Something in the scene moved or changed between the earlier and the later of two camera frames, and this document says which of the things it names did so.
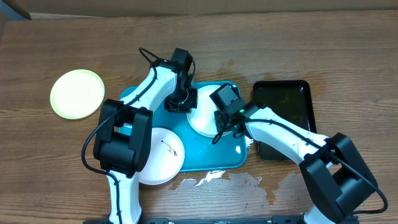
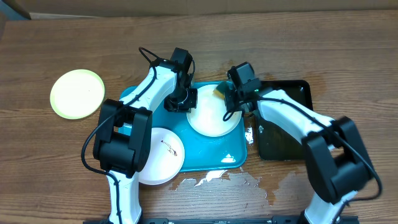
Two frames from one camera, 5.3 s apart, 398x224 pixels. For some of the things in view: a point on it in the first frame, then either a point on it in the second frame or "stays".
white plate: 201,120 stays
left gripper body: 183,101 stays
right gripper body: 223,119 -> 234,102
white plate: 166,157 stays
